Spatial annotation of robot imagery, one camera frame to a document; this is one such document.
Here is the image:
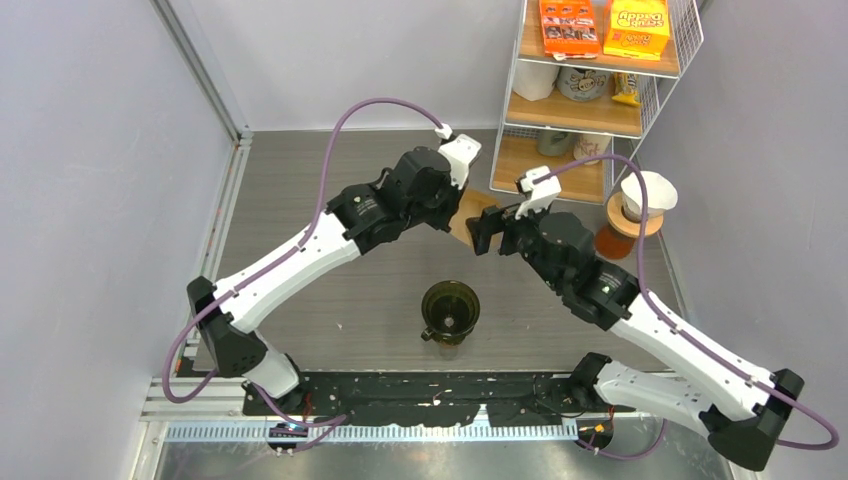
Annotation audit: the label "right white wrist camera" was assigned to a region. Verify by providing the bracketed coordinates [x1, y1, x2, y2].
[515, 166, 561, 220]

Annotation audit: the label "clear glass dripper cone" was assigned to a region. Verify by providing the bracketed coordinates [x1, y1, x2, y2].
[622, 199, 662, 223]

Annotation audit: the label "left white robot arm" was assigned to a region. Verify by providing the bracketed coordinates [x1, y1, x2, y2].
[187, 138, 479, 414]

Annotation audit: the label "brown paper coffee filter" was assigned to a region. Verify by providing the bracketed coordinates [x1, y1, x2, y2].
[450, 188, 502, 253]

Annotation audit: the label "grey green cup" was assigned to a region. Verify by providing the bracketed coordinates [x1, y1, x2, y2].
[536, 130, 571, 157]

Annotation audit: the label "white paper coffee filter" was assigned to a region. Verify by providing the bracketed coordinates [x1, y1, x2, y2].
[620, 171, 678, 215]

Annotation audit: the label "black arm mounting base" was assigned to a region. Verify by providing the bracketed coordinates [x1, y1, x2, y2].
[276, 371, 613, 427]

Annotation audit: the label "white wire wooden shelf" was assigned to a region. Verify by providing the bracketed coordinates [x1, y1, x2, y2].
[489, 1, 704, 193]

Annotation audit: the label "yellow scrub daddy box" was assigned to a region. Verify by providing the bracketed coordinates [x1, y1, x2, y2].
[602, 0, 671, 62]

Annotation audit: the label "orange snack box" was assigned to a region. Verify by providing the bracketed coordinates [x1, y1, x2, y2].
[538, 0, 601, 61]

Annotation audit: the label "white printed cup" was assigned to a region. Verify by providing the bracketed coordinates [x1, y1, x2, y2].
[572, 133, 612, 166]

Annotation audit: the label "dark green glass dripper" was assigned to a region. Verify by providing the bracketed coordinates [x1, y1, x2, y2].
[421, 280, 481, 347]

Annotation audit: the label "glass beaker with coffee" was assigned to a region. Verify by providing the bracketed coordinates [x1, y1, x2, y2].
[437, 343, 460, 361]

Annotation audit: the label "orange glass carafe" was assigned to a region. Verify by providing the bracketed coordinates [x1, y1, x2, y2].
[594, 225, 636, 260]

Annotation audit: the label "wooden ring dripper holder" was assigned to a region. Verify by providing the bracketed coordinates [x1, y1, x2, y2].
[606, 192, 664, 239]

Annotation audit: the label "yellow snack packet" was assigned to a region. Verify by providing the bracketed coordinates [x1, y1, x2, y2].
[611, 72, 642, 107]

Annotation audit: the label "grey printed mug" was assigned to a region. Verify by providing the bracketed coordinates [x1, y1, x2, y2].
[556, 67, 611, 102]

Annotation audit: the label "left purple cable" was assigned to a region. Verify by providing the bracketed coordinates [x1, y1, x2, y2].
[161, 97, 446, 404]

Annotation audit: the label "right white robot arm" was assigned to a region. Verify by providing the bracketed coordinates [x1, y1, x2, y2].
[466, 206, 804, 471]

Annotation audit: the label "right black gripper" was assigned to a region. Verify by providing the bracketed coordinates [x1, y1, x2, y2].
[466, 194, 566, 292]

